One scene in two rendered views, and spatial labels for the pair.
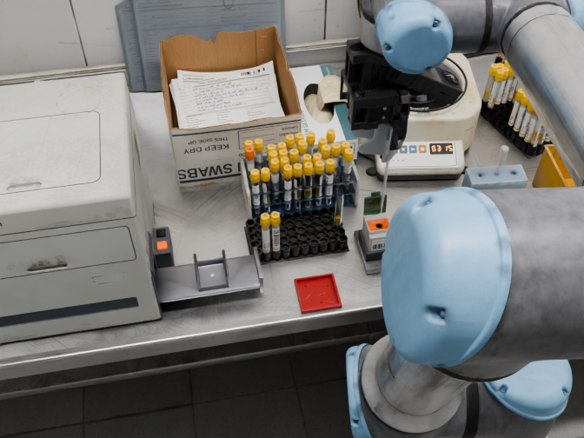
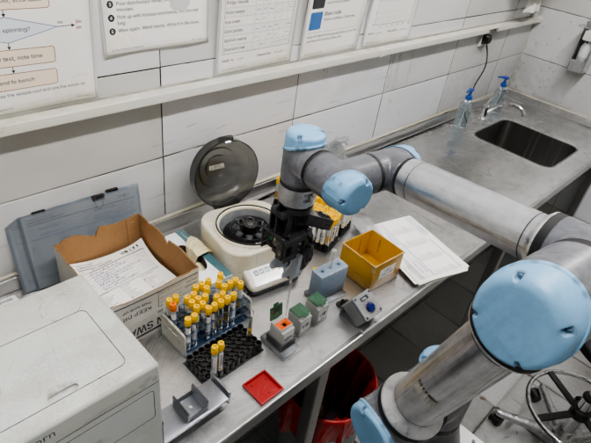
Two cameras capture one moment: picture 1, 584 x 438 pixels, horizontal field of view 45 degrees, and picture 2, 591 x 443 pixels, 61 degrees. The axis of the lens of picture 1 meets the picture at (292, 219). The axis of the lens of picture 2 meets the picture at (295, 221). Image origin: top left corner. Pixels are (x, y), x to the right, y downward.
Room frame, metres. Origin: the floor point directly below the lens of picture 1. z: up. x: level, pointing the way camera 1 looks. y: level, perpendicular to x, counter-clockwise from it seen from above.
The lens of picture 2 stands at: (0.12, 0.39, 1.86)
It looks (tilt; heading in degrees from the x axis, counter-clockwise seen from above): 35 degrees down; 321
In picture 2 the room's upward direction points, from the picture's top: 9 degrees clockwise
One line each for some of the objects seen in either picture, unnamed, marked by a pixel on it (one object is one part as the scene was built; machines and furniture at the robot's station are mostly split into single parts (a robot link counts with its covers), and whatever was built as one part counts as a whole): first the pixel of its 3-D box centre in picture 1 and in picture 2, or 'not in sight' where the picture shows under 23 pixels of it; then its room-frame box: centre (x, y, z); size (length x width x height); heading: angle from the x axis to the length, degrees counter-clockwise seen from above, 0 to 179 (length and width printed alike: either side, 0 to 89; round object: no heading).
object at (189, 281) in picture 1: (198, 275); (181, 411); (0.70, 0.15, 0.92); 0.21 x 0.07 x 0.05; 101
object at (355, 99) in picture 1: (378, 80); (289, 227); (0.78, -0.12, 1.26); 0.09 x 0.08 x 0.12; 101
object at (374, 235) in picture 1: (376, 235); (281, 332); (0.79, -0.15, 0.92); 0.05 x 0.04 x 0.06; 11
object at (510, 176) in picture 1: (490, 194); (327, 281); (0.88, -0.36, 0.92); 0.10 x 0.07 x 0.10; 95
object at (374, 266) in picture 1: (374, 246); (280, 339); (0.79, -0.15, 0.89); 0.09 x 0.05 x 0.04; 11
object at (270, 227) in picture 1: (295, 218); (225, 341); (0.82, -0.01, 0.93); 0.17 x 0.09 x 0.11; 101
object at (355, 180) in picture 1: (299, 182); (207, 315); (0.92, -0.01, 0.91); 0.20 x 0.10 x 0.07; 101
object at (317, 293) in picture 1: (317, 293); (263, 387); (0.70, -0.04, 0.88); 0.07 x 0.07 x 0.01; 11
